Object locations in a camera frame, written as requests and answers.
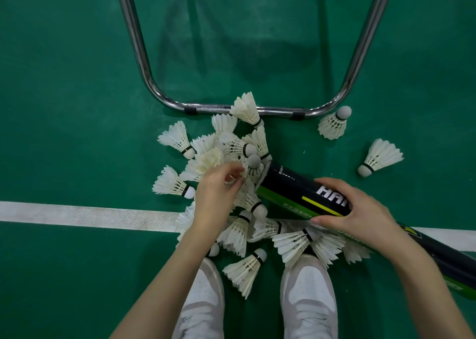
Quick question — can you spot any person's left hand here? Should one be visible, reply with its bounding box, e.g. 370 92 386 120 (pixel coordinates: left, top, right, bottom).
187 162 246 245

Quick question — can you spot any person's right forearm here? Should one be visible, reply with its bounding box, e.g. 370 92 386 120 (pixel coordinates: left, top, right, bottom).
386 238 476 339

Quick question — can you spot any person's shoe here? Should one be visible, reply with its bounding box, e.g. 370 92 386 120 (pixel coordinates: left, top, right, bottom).
279 254 339 339
173 257 226 339

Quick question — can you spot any person's left forearm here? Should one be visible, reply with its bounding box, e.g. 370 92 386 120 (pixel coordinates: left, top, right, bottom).
110 230 220 339

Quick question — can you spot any person's left shoe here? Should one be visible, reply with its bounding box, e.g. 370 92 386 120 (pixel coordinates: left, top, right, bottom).
173 257 226 339

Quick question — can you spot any single feather shuttlecock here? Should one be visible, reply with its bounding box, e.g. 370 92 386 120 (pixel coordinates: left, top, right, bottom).
225 173 248 191

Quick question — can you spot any black chair with chrome frame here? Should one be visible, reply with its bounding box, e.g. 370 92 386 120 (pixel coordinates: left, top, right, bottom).
113 0 399 121

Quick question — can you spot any black shuttlecock tube green stripe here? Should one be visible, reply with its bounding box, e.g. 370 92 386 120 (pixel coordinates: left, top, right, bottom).
256 160 476 301

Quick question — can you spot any person's right shoe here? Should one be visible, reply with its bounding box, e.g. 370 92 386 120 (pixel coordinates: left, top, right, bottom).
279 254 339 339

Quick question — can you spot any person's right hand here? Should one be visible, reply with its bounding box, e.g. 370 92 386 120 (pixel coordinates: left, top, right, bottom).
310 177 404 261

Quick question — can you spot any pile of white shuttlecocks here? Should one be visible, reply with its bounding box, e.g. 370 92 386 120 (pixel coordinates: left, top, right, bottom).
151 91 405 300

